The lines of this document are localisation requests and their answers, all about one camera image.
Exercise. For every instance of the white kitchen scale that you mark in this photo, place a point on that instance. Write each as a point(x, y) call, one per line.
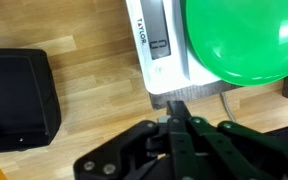
point(164, 76)

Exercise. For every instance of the small black stool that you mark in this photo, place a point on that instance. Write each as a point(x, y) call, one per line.
point(190, 93)

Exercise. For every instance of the black rectangular tray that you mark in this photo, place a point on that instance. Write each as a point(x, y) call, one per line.
point(17, 100)

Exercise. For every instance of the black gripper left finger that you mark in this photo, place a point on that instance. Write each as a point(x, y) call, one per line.
point(117, 150)

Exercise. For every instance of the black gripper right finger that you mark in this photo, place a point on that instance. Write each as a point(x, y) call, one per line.
point(217, 150)

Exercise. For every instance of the green plate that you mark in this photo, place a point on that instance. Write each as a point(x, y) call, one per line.
point(244, 40)

